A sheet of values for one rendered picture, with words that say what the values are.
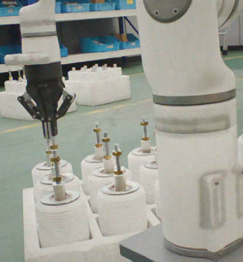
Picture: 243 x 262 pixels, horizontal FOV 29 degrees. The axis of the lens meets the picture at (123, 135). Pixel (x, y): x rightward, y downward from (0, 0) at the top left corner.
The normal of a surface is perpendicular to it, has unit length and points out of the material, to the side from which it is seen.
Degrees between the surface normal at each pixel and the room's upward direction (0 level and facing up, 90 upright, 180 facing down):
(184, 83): 92
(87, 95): 90
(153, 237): 0
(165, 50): 93
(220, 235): 90
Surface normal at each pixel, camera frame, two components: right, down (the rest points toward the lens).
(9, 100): -0.69, 0.22
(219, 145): 0.46, 0.16
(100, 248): 0.22, 0.20
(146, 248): -0.09, -0.97
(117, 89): 0.67, 0.11
